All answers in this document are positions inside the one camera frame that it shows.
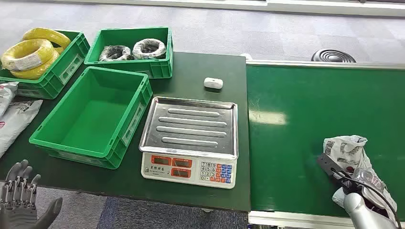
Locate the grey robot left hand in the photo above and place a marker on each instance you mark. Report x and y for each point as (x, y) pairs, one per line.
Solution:
(19, 211)

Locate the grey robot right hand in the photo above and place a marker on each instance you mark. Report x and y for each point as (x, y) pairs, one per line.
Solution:
(368, 185)

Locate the white printed plastic package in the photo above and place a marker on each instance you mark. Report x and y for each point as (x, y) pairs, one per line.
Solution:
(346, 150)

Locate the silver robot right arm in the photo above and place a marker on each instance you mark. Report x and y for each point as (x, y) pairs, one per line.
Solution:
(364, 215)

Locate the green conveyor belt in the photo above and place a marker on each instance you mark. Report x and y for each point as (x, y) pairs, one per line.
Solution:
(300, 104)

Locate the white plastic mailer bag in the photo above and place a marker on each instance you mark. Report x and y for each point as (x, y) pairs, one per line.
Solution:
(14, 123)
(5, 96)

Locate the empty green plastic crate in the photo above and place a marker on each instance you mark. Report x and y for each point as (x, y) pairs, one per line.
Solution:
(91, 126)

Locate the black ribbed round object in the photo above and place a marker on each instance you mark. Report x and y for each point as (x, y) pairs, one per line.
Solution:
(332, 56)

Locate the green crate with yellow coils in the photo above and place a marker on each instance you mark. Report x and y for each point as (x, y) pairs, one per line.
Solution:
(68, 68)

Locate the small white barcode scanner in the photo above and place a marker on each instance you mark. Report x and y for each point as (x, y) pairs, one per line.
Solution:
(213, 83)

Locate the white electronic weighing scale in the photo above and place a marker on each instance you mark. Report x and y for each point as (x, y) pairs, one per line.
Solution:
(189, 132)

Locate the green crate with grey coils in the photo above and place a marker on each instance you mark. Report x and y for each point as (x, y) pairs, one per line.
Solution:
(152, 67)

